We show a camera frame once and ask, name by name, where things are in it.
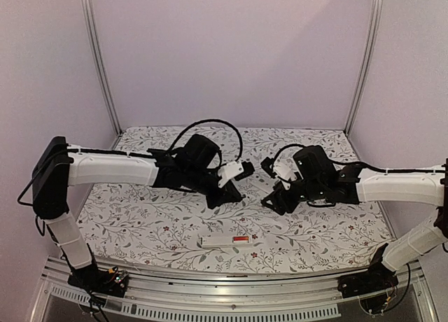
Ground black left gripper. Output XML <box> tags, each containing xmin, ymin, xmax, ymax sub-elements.
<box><xmin>184</xmin><ymin>164</ymin><xmax>242</xmax><ymax>209</ymax></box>

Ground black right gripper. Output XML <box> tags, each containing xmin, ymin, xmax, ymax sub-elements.
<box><xmin>261</xmin><ymin>171</ymin><xmax>326</xmax><ymax>215</ymax></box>

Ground red battery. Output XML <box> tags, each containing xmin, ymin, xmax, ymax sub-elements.
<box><xmin>232</xmin><ymin>236</ymin><xmax>249</xmax><ymax>242</ymax></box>

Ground white remote control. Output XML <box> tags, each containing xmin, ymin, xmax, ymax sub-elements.
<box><xmin>198</xmin><ymin>235</ymin><xmax>253</xmax><ymax>249</ymax></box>

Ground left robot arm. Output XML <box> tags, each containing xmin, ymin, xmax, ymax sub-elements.
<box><xmin>17</xmin><ymin>134</ymin><xmax>252</xmax><ymax>290</ymax></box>

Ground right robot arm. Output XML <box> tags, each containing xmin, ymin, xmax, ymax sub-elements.
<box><xmin>261</xmin><ymin>145</ymin><xmax>447</xmax><ymax>291</ymax></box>

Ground floral patterned table mat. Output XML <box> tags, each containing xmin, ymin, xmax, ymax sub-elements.
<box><xmin>77</xmin><ymin>126</ymin><xmax>392</xmax><ymax>274</ymax></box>

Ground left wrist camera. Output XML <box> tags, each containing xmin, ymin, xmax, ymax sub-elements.
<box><xmin>217</xmin><ymin>161</ymin><xmax>255</xmax><ymax>188</ymax></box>

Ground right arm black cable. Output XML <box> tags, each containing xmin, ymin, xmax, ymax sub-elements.
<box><xmin>272</xmin><ymin>143</ymin><xmax>305</xmax><ymax>162</ymax></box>

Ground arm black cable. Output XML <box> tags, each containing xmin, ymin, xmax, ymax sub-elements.
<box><xmin>171</xmin><ymin>118</ymin><xmax>244</xmax><ymax>162</ymax></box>
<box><xmin>272</xmin><ymin>143</ymin><xmax>305</xmax><ymax>162</ymax></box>

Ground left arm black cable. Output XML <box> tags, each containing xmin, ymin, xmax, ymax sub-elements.
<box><xmin>171</xmin><ymin>118</ymin><xmax>244</xmax><ymax>162</ymax></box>

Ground aluminium front rail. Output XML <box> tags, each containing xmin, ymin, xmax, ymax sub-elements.
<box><xmin>30</xmin><ymin>257</ymin><xmax>442</xmax><ymax>321</ymax></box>

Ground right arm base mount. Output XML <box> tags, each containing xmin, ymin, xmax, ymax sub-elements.
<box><xmin>337</xmin><ymin>244</ymin><xmax>398</xmax><ymax>315</ymax></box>

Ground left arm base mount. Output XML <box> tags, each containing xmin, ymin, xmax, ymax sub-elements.
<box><xmin>68</xmin><ymin>261</ymin><xmax>129</xmax><ymax>298</ymax></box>

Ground right aluminium post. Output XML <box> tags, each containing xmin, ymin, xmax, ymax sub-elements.
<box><xmin>344</xmin><ymin>0</ymin><xmax>384</xmax><ymax>137</ymax></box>

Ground aluminium post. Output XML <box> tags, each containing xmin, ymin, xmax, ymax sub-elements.
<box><xmin>81</xmin><ymin>0</ymin><xmax>123</xmax><ymax>136</ymax></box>
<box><xmin>344</xmin><ymin>0</ymin><xmax>384</xmax><ymax>137</ymax></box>

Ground left aluminium post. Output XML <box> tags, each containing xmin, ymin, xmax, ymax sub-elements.
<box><xmin>81</xmin><ymin>0</ymin><xmax>123</xmax><ymax>136</ymax></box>

